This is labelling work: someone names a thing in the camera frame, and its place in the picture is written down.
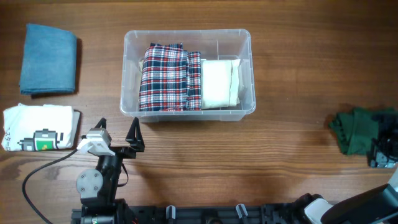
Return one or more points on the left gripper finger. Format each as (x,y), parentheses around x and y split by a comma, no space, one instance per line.
(101,123)
(134,136)

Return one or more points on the folded white printed t-shirt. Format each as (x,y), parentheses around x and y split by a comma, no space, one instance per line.
(39,128)

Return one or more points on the red plaid cloth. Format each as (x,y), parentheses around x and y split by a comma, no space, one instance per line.
(171,79)

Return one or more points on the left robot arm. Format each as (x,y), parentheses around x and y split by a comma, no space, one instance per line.
(97,187)

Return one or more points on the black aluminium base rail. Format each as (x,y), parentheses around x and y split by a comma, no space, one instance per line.
(278,213)

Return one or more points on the folded blue cloth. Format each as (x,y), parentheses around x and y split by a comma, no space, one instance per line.
(49,61)

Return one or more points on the dark green cloth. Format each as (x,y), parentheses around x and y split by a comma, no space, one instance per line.
(356,130)

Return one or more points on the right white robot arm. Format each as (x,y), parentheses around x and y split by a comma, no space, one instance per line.
(374,206)

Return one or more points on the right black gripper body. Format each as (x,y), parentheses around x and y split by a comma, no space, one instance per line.
(387,148)

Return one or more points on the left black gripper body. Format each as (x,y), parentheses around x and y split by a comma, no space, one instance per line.
(124,152)

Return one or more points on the clear plastic storage bin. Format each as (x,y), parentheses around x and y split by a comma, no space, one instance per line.
(214,44)

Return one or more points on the beige cloth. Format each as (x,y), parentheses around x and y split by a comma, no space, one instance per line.
(220,83)

